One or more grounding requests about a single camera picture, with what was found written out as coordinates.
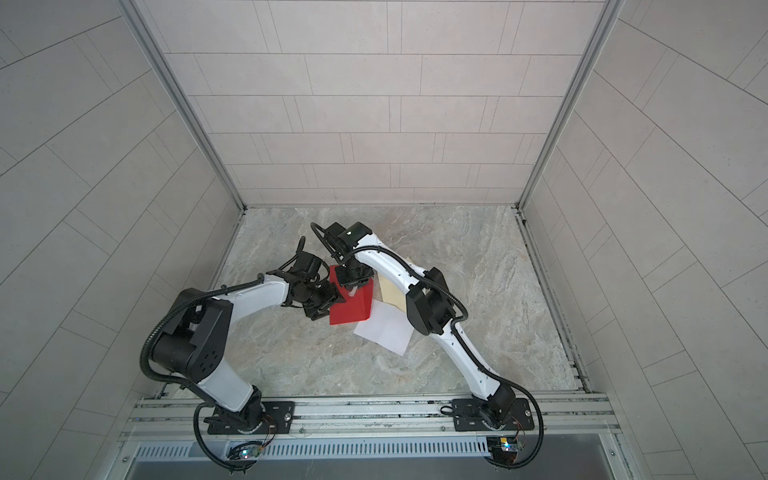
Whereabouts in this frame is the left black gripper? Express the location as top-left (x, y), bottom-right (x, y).
top-left (301, 279), bottom-right (350, 319)

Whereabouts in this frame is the red envelope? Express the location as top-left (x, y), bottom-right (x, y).
top-left (329, 265), bottom-right (374, 325)

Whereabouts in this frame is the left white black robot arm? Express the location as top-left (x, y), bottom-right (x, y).
top-left (139, 251), bottom-right (343, 433)

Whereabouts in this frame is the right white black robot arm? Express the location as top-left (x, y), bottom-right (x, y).
top-left (311, 222), bottom-right (544, 432)

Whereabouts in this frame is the cream yellow envelope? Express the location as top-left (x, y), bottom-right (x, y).
top-left (377, 258), bottom-right (418, 312)

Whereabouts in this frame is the white flat paper sheet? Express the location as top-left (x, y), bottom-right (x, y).
top-left (353, 300), bottom-right (414, 356)

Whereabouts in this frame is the left small circuit board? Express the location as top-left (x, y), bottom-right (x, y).
top-left (227, 441), bottom-right (265, 461)

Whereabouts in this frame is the small circuit board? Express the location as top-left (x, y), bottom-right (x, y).
top-left (227, 441), bottom-right (265, 461)
top-left (486, 437), bottom-right (524, 467)

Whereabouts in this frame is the right small circuit board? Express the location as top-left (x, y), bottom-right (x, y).
top-left (486, 437), bottom-right (524, 467)

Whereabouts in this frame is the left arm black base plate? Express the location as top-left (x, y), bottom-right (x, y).
top-left (203, 401), bottom-right (296, 435)

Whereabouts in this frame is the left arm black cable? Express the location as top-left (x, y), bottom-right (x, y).
top-left (191, 401), bottom-right (268, 475)

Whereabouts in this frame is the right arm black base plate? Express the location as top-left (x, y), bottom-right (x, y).
top-left (440, 398), bottom-right (536, 432)

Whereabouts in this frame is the aluminium rail frame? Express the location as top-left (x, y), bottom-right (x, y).
top-left (118, 391), bottom-right (621, 445)

